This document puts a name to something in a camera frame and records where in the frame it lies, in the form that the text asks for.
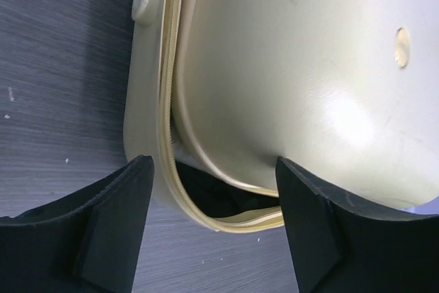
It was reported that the yellow hard-shell suitcase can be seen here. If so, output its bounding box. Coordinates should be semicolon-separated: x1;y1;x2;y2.
123;0;438;233

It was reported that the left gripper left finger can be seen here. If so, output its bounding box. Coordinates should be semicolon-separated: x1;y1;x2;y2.
1;156;154;292

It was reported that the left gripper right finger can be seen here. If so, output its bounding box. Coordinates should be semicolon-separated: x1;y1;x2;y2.
276;157;438;292

